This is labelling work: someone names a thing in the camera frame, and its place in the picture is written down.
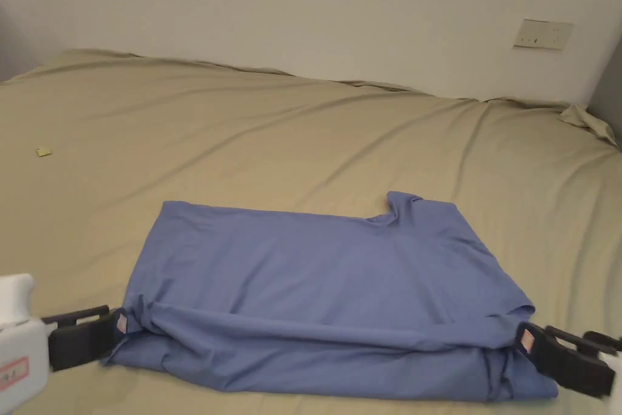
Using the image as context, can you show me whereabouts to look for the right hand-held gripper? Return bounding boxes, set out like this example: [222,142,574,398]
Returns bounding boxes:
[514,321,622,399]

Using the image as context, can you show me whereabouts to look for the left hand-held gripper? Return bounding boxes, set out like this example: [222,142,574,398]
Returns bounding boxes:
[0,272,130,391]

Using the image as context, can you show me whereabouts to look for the blue shirt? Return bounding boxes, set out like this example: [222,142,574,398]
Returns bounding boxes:
[99,190,559,402]

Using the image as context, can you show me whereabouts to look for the bed with beige sheet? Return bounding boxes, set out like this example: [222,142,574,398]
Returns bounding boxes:
[0,48,622,415]

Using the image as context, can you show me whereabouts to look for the beige wall socket plate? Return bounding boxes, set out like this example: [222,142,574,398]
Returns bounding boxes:
[512,18,575,52]

